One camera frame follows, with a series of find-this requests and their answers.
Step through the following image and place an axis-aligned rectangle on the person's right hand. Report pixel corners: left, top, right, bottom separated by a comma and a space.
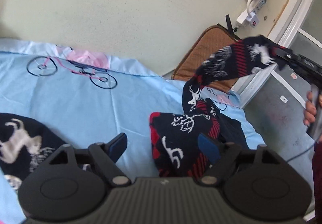
303, 91, 322, 127

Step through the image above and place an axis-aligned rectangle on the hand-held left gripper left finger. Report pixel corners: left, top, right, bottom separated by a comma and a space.
48, 133, 132, 187

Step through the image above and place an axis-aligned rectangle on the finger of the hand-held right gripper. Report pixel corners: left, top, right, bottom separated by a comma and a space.
273, 48, 290, 71

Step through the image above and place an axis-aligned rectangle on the blue cable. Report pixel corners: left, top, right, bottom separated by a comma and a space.
286, 140, 316, 162

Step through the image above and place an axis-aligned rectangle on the brown seat cushion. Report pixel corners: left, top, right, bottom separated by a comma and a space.
171, 25, 242, 94

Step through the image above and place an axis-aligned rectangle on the light blue printed bed sheet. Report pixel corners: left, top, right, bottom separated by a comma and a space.
0, 38, 267, 224

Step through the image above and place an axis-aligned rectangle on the short black tape strip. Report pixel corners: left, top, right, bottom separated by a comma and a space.
225, 14, 235, 33

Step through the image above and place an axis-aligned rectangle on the person's maroon clothing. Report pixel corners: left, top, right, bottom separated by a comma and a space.
311, 138, 322, 217

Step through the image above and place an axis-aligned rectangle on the white door frame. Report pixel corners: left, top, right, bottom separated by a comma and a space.
235, 0, 322, 110

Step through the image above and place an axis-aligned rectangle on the white power strip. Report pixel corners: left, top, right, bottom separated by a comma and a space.
236, 0, 267, 27

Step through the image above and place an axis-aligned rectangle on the dark reindeer-patterned knit garment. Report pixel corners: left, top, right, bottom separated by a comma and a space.
0, 36, 286, 190

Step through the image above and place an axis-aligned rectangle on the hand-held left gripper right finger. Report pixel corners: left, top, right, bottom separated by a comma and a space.
197, 133, 281, 187

